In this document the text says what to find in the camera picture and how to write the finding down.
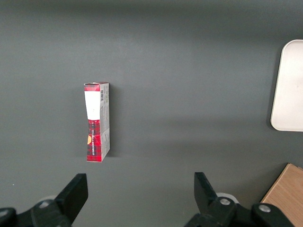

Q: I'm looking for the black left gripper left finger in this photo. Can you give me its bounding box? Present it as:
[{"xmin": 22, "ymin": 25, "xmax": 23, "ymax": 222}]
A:
[{"xmin": 0, "ymin": 173, "xmax": 89, "ymax": 227}]

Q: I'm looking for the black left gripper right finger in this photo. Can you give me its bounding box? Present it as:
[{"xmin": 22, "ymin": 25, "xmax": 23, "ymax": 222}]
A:
[{"xmin": 183, "ymin": 172, "xmax": 295, "ymax": 227}]

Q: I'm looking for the white plastic tray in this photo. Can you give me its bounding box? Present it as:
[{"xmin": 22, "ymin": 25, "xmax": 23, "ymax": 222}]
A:
[{"xmin": 270, "ymin": 39, "xmax": 303, "ymax": 132}]

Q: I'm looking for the red plaid cardboard box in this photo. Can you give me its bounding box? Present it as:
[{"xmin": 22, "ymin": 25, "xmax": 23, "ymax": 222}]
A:
[{"xmin": 83, "ymin": 81, "xmax": 111, "ymax": 163}]

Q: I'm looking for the light wooden board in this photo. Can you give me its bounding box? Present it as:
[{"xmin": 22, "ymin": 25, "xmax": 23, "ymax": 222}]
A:
[{"xmin": 260, "ymin": 163, "xmax": 303, "ymax": 227}]

